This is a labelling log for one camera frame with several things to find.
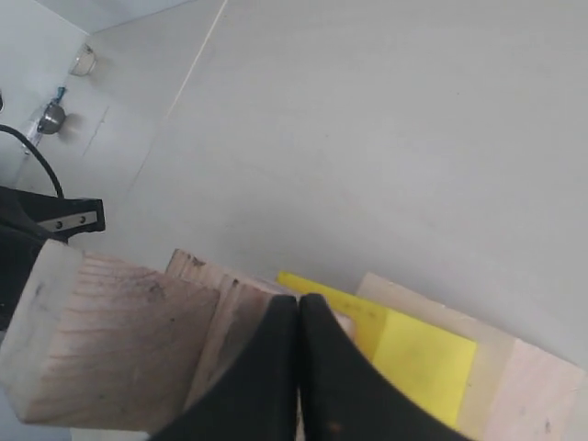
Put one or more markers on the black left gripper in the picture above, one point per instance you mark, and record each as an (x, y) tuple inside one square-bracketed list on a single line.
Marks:
[(28, 221)]

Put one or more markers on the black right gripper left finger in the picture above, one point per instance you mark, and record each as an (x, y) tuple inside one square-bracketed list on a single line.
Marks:
[(257, 397)]

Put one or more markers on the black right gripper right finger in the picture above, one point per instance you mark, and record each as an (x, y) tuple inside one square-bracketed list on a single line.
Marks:
[(343, 397)]

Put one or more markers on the medium wooden cube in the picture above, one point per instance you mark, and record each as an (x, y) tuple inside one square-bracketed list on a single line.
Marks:
[(241, 306)]

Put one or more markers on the yellow cube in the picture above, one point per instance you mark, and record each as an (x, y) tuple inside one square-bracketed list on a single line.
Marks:
[(428, 364)]

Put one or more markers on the small wooden cube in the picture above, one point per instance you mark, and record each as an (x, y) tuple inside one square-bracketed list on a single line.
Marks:
[(99, 343)]

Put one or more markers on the large wooden cube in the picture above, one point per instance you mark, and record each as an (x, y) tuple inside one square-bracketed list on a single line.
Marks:
[(516, 391)]

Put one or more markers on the white wall fixture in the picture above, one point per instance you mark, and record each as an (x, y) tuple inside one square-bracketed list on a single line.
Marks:
[(84, 61)]

